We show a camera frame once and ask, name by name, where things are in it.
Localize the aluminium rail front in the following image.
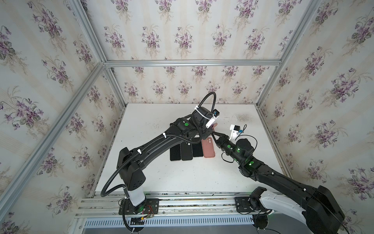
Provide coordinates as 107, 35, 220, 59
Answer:
73, 192, 251, 218

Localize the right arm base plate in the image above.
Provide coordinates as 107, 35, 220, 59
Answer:
234, 196, 265, 213

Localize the white ventilated strip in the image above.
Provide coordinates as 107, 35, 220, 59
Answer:
84, 214, 254, 229

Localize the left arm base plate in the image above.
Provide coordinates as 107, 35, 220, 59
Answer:
118, 199, 160, 215

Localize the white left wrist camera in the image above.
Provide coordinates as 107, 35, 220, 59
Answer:
206, 109, 220, 128

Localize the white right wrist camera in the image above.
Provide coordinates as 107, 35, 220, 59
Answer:
229, 124, 243, 140

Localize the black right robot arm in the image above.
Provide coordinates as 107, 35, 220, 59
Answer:
211, 132, 345, 234

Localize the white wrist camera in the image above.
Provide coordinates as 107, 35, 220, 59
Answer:
206, 109, 220, 128
229, 124, 243, 140

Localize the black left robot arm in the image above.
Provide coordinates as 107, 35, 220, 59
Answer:
100, 92, 219, 210

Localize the black phone case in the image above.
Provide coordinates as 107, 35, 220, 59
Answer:
180, 142, 193, 161

